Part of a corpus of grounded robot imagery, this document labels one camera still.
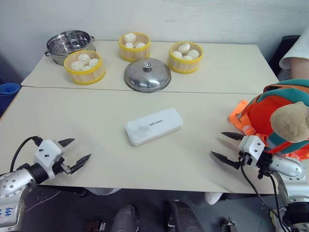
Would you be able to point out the steel pot lid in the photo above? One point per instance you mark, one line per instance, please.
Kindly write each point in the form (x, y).
(147, 77)

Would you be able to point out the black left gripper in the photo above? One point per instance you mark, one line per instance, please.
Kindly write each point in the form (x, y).
(63, 168)

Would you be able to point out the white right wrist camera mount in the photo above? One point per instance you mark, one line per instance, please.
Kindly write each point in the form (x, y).
(252, 146)

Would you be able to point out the brown plush toy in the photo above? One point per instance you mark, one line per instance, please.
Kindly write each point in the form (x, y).
(289, 123)

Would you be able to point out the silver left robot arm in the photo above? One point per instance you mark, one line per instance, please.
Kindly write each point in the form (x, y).
(9, 183)

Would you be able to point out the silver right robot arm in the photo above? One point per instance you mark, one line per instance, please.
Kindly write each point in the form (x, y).
(287, 166)

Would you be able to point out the grey rounded shape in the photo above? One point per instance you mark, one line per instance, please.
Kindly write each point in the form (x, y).
(125, 218)

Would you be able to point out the steel steamer pot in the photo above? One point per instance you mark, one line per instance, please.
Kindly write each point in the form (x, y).
(65, 42)

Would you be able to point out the orange and teal backpack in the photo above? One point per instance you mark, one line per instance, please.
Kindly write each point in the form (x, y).
(262, 108)

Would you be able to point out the white rectangular case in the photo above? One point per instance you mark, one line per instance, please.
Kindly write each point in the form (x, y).
(154, 125)

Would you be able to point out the black chair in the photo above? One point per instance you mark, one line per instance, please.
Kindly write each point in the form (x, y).
(285, 48)

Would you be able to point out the bamboo basket with speckled buns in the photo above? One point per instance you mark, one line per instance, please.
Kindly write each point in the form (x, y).
(84, 76)

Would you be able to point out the bamboo basket with plain buns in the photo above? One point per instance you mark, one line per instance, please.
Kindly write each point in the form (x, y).
(184, 65)

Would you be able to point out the white cut bun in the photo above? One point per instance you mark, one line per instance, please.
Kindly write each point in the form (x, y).
(129, 45)
(130, 37)

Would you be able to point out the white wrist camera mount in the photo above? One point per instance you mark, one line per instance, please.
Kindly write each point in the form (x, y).
(47, 152)
(252, 146)

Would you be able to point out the dark rounded shape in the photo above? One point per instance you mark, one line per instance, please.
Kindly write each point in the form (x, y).
(184, 217)

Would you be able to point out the white shirt of person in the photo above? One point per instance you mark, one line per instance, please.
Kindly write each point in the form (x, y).
(299, 46)

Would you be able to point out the bamboo basket with cut buns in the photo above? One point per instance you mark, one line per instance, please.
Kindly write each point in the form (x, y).
(134, 54)

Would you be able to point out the speckled white bun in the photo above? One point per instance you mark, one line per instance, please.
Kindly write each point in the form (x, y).
(76, 65)
(83, 58)
(87, 68)
(94, 62)

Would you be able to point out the plain white bun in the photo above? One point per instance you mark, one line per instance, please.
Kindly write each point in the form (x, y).
(177, 54)
(184, 47)
(187, 58)
(193, 53)

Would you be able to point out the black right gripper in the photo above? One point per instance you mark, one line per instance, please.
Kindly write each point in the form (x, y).
(245, 159)

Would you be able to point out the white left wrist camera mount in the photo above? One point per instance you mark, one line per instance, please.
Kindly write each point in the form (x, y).
(47, 152)

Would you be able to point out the white rounded table leg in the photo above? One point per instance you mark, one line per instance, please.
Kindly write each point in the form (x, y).
(106, 191)
(213, 197)

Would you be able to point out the blue rolled mat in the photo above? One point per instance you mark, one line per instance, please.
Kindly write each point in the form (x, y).
(7, 94)

